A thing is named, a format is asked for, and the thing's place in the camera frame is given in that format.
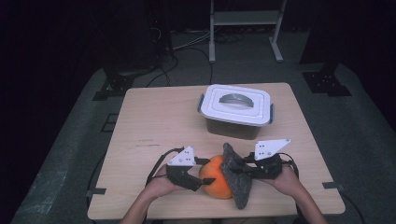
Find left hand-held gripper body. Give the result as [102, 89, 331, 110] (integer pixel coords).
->
[165, 145, 204, 192]

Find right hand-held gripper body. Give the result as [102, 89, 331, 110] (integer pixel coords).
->
[251, 138, 292, 180]

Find orange plush toy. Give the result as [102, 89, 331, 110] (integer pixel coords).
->
[198, 154, 234, 200]

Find grey cloth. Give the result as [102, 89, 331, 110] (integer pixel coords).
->
[219, 142, 254, 210]

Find grey translucent storage box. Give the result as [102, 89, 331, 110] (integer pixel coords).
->
[197, 92, 276, 141]

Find white box lid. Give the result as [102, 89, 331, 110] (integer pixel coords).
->
[200, 83, 273, 127]

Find person's left hand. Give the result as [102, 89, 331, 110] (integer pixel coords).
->
[144, 165, 185, 203]

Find person's right hand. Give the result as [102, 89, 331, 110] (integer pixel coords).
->
[265, 165, 305, 200]

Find black stand base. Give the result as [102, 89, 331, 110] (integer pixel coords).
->
[92, 66, 138, 101]
[300, 62, 353, 97]

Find white metal stand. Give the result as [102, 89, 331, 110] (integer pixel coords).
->
[208, 0, 288, 64]

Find left hand-held gripper cable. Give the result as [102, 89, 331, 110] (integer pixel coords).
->
[145, 147, 185, 188]

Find black table edge bracket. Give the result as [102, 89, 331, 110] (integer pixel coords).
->
[321, 181, 346, 191]
[85, 187, 107, 198]

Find black cable beside table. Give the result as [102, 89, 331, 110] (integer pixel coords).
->
[339, 189, 366, 224]
[86, 154, 106, 216]

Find black floor cable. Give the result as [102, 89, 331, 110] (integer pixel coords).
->
[174, 46, 215, 86]
[146, 55, 179, 88]

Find white floor cables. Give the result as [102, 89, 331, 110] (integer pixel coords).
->
[172, 31, 211, 51]

